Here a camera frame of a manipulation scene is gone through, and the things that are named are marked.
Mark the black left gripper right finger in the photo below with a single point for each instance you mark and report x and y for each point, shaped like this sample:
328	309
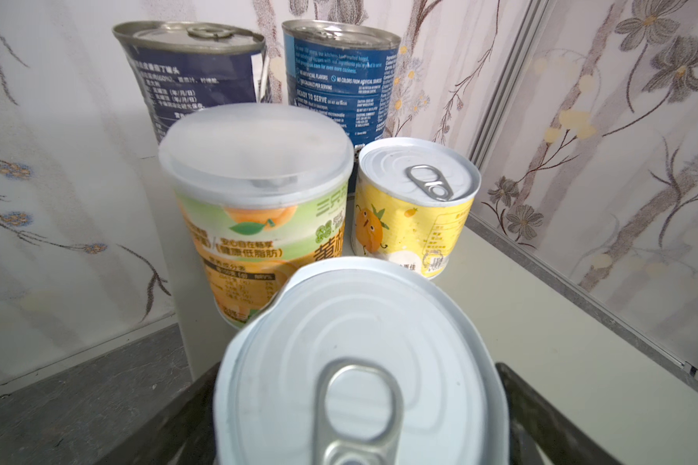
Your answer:
539	431

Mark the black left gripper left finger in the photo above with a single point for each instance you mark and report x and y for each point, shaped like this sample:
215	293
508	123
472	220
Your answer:
181	433

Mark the green label can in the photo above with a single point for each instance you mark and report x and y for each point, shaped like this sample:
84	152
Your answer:
358	361

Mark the small yellow label can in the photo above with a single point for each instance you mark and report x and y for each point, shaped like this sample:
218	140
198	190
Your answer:
412	200

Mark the peach can white lid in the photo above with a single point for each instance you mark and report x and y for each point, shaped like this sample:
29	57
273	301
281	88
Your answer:
262	189

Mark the dark navy label can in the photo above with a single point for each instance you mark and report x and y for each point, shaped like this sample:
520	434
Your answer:
182	67

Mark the light blue label can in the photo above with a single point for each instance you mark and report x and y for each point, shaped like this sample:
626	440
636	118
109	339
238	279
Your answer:
344	71

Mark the aluminium corner post right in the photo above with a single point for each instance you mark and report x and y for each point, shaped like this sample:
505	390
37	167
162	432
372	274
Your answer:
528	34

